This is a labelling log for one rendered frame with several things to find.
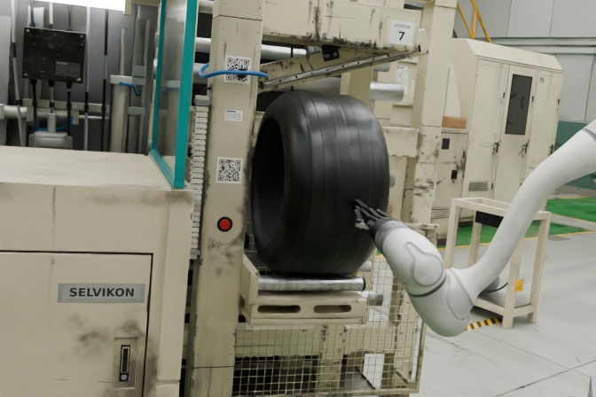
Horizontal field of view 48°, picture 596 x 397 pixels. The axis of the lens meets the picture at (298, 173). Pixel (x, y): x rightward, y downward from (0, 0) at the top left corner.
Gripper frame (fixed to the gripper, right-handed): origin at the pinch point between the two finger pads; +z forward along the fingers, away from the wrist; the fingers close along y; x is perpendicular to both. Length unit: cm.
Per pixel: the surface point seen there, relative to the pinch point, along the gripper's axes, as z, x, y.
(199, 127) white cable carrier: 27, -13, 41
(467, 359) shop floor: 145, 138, -148
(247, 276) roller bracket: 11.6, 26.0, 25.7
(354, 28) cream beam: 57, -45, -12
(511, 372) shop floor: 125, 136, -165
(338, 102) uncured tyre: 24.7, -24.4, 1.9
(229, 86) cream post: 28, -25, 34
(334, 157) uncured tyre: 7.8, -11.8, 6.7
